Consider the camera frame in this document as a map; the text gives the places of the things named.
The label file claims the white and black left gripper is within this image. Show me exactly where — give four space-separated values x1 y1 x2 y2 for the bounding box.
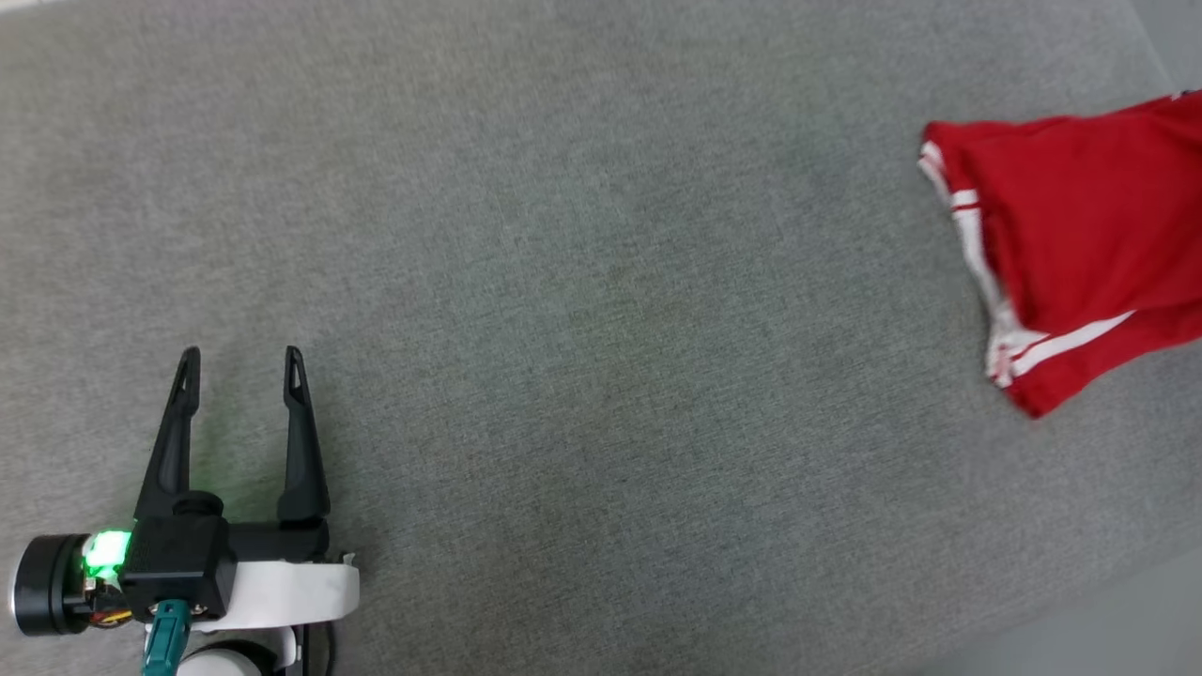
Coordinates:
135 346 361 633

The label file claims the red and white basketball jersey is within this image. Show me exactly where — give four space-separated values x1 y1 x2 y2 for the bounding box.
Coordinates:
917 89 1202 419

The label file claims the black cylindrical motor with green light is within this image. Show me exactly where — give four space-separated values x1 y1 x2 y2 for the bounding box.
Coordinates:
11 531 132 637

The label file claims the teal left camera cable connector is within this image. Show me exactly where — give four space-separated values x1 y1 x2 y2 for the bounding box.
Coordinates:
141 601 194 676

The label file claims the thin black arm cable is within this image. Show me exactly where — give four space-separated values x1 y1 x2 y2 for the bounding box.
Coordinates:
305 623 337 676

